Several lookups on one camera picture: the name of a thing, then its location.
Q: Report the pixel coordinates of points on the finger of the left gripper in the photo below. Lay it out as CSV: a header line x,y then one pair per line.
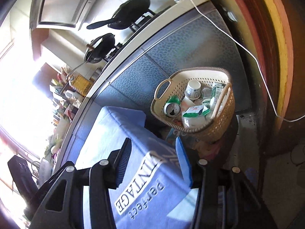
x,y
22,177

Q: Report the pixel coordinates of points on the beige wicker trash basket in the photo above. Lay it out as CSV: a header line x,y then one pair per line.
x,y
176,85

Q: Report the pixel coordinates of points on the clear plastic water bottle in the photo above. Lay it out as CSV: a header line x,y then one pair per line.
x,y
206,92

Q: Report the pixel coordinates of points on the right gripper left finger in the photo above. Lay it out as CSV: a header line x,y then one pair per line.
x,y
62,205

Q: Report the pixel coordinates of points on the black wok with ladle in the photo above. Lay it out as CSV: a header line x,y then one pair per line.
x,y
96,51

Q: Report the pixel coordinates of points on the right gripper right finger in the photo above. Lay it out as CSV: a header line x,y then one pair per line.
x,y
226,198

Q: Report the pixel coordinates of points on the white tissue pack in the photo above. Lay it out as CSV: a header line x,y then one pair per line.
x,y
195,122

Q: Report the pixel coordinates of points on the gas stove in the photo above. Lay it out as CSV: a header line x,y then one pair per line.
x,y
140,24

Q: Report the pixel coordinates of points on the range hood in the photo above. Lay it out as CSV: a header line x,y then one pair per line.
x,y
59,14

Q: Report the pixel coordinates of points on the white paper cup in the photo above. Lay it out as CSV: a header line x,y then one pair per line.
x,y
193,90

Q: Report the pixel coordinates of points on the green white snack wrapper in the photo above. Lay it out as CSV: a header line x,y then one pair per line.
x,y
207,106

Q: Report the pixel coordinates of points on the white plastic jug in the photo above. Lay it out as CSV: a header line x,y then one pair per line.
x,y
73,95

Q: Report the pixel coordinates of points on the green aluminium can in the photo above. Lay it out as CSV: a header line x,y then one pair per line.
x,y
172,106

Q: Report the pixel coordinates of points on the yellow cooking oil bottle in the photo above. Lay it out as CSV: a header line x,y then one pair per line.
x,y
80,84

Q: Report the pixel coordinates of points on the black lidded wok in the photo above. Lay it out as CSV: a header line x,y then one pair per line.
x,y
127,14

